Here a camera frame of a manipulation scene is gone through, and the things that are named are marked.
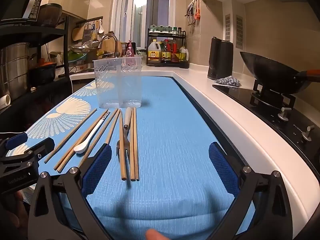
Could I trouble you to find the wide wall vent grille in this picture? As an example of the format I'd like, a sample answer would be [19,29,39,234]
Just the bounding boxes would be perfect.
[235,15,243,48]

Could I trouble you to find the hanging kitchen utensils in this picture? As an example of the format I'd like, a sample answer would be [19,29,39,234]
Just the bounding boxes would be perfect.
[185,0,202,26]

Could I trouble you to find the white pipe end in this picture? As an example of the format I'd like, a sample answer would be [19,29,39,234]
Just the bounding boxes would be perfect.
[0,94,12,110]

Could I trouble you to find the white ceramic spoon striped handle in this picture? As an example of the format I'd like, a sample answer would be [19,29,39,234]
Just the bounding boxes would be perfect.
[73,109,111,155]

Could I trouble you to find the black electric kettle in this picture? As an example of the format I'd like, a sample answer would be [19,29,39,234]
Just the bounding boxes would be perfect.
[207,37,234,80]

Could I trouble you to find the black burner grate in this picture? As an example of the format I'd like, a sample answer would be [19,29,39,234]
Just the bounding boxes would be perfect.
[251,80,297,110]

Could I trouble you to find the red-label sauce bottle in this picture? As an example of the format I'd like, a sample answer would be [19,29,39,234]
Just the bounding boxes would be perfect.
[170,41,180,62]

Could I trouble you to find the clear plastic utensil holder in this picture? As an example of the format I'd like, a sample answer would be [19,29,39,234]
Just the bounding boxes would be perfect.
[92,56,143,109]

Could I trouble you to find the metal stove knob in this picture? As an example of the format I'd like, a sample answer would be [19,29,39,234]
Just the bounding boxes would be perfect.
[278,107,292,122]
[301,125,315,142]

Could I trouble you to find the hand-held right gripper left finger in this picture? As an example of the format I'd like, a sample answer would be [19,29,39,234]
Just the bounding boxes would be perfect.
[27,143,113,240]

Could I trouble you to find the person's left hand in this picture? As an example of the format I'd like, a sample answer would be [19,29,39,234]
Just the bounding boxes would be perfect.
[10,191,32,230]

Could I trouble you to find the large yellow-label oil bottle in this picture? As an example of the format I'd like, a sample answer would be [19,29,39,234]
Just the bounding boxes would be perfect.
[147,42,162,64]

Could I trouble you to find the white-handled metal fork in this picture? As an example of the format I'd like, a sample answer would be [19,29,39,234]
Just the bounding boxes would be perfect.
[115,107,133,164]

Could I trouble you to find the wooden cutting board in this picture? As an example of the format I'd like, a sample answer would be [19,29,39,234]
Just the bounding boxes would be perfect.
[71,26,85,42]

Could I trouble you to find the narrow wall vent grille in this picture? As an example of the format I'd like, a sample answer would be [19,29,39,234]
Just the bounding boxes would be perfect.
[225,14,231,42]

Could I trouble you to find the black glass gas stove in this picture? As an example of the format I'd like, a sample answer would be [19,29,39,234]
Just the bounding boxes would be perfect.
[212,79,320,165]

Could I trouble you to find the black metal shelf rack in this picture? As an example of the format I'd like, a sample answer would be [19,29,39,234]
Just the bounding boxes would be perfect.
[0,15,73,120]

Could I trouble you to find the large steel stock pot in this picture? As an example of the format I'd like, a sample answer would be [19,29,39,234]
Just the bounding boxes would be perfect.
[0,42,30,100]

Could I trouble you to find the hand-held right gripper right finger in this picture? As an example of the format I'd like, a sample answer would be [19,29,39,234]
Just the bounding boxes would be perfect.
[208,141,293,240]

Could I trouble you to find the black wok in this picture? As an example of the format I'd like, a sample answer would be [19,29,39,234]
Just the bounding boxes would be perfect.
[239,51,320,95]

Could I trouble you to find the row of spice jars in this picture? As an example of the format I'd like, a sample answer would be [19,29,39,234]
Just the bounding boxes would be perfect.
[149,25,183,34]

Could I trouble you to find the grey blue dish cloth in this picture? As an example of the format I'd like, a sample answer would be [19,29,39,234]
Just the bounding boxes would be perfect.
[214,76,242,88]

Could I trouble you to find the black pot with orange lid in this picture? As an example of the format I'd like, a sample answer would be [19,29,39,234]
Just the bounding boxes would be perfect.
[30,60,57,85]

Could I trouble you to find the black microwave oven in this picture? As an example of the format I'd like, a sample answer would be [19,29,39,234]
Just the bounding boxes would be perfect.
[0,0,47,22]

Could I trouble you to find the chrome kitchen faucet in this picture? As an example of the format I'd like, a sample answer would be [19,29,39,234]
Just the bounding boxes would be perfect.
[98,33,120,58]

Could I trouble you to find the dark sauce bottle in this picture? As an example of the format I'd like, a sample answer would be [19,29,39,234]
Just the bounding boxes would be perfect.
[161,40,171,63]

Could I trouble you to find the blue patterned table mat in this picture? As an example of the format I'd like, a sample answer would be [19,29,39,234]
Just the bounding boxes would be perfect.
[5,76,258,240]

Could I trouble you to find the dark bowl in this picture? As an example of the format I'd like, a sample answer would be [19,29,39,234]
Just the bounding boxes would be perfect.
[39,4,63,28]

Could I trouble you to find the person's right hand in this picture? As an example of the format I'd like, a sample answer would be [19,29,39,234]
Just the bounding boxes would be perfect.
[146,228,166,240]

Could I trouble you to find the black spice rack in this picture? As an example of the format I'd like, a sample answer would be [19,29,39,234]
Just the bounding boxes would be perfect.
[147,29,190,69]

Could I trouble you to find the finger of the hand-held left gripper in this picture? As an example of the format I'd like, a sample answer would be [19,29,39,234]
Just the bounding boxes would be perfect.
[0,138,55,178]
[0,132,28,156]

